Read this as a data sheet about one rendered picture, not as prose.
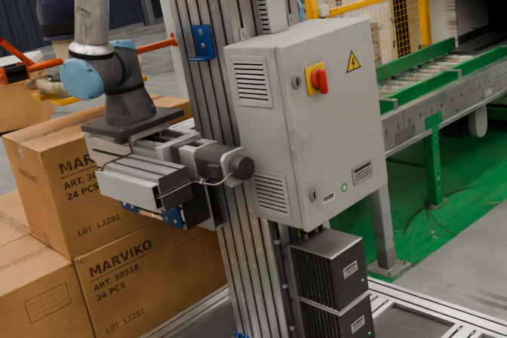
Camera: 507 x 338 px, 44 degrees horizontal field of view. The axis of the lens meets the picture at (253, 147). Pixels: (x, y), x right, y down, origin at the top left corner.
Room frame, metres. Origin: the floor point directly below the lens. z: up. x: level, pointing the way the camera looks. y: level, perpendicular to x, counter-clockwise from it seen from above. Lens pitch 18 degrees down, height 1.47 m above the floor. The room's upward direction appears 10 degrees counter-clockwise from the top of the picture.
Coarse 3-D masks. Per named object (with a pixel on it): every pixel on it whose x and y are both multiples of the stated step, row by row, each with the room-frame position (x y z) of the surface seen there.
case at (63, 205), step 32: (160, 96) 2.49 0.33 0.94; (32, 128) 2.32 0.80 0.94; (64, 128) 2.23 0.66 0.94; (32, 160) 2.05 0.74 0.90; (64, 160) 2.02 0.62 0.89; (32, 192) 2.14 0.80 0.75; (64, 192) 2.00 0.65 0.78; (96, 192) 2.06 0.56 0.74; (32, 224) 2.25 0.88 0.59; (64, 224) 1.98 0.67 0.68; (96, 224) 2.05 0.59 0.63; (128, 224) 2.11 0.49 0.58; (64, 256) 2.01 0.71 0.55
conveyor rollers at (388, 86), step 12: (432, 60) 4.00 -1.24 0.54; (444, 60) 3.93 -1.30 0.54; (456, 60) 3.87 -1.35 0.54; (408, 72) 3.74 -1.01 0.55; (420, 72) 3.76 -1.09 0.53; (432, 72) 3.69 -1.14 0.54; (384, 84) 3.56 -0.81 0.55; (396, 84) 3.58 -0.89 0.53; (408, 84) 3.51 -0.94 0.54; (384, 96) 3.33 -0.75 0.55
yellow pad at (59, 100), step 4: (144, 76) 2.29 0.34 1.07; (144, 80) 2.29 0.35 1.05; (60, 96) 2.17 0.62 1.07; (68, 96) 2.14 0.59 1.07; (52, 100) 2.16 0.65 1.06; (56, 100) 2.13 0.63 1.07; (60, 100) 2.11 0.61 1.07; (64, 100) 2.11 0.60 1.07; (68, 100) 2.12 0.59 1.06; (72, 100) 2.13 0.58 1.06; (76, 100) 2.14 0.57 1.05; (80, 100) 2.14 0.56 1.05; (56, 104) 2.13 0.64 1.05; (60, 104) 2.10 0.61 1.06; (64, 104) 2.11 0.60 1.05; (68, 104) 2.12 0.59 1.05
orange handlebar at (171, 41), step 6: (156, 42) 2.20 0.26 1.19; (162, 42) 2.21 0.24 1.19; (168, 42) 2.22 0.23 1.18; (174, 42) 2.23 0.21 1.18; (138, 48) 2.15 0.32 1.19; (144, 48) 2.16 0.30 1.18; (150, 48) 2.18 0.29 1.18; (156, 48) 2.19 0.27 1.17; (48, 60) 2.26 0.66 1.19; (54, 60) 2.23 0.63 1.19; (60, 60) 2.24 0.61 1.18; (30, 66) 2.19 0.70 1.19; (36, 66) 2.19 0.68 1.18; (42, 66) 2.20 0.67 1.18; (48, 66) 2.22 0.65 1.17; (30, 72) 2.19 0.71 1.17; (0, 78) 2.12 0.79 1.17
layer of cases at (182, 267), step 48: (0, 240) 2.27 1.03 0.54; (144, 240) 2.14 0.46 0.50; (192, 240) 2.26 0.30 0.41; (0, 288) 1.86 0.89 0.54; (48, 288) 1.90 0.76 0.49; (96, 288) 2.00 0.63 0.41; (144, 288) 2.11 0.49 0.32; (192, 288) 2.23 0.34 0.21; (0, 336) 1.79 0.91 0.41; (48, 336) 1.88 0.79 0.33; (96, 336) 1.97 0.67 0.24
